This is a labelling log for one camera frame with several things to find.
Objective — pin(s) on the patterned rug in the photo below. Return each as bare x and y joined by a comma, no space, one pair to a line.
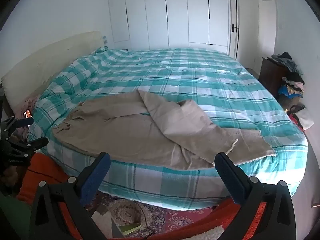
160,213

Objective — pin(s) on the colourful clothes pile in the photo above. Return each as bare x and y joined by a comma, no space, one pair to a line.
292,86

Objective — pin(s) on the dark clothes pile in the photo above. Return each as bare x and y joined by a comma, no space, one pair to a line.
287,61

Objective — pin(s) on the white door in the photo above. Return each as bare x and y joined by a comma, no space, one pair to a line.
246,30

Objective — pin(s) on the green notepad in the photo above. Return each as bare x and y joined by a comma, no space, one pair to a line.
129,228

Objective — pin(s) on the white fluffy rug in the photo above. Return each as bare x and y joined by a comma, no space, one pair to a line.
212,233

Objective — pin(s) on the wall socket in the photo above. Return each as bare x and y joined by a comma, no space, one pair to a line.
105,40

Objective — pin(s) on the pink cloth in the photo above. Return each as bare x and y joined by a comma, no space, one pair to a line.
31,102

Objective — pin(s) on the dark wooden dresser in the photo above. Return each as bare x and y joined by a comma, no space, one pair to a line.
270,76

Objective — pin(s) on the teal plaid bed blanket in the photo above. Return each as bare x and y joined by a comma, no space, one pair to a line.
175,75

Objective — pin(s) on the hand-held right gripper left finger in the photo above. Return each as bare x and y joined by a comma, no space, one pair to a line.
96,173

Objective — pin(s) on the white wardrobe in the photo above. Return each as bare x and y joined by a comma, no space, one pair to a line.
175,12

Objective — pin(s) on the white bag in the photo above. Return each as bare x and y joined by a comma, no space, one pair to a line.
306,120

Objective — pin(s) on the cream padded headboard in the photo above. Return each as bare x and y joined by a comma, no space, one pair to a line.
50,60

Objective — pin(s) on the orange cloth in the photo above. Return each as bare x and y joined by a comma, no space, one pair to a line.
205,218
40,172

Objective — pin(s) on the beige pants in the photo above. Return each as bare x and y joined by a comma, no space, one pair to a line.
112,120

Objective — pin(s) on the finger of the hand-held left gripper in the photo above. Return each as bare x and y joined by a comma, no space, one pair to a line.
30,143
18,122

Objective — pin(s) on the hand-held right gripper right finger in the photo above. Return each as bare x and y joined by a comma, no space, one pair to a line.
228,176

